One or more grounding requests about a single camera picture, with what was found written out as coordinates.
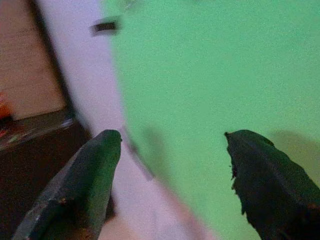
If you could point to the grey door hinge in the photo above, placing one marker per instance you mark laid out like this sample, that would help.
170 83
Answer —
136 153

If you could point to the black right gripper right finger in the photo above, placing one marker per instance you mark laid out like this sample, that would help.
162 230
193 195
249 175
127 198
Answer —
270 187

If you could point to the green door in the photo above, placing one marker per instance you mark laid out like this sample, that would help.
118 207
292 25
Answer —
212 82

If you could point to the orange object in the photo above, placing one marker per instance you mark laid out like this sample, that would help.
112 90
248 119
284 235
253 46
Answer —
4 107

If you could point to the black door latch plate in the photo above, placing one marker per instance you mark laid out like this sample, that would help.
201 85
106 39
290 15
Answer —
105 26

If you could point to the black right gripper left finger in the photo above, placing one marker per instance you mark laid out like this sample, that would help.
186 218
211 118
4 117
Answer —
82 180

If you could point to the white door frame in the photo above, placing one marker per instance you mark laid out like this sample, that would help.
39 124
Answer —
100 125

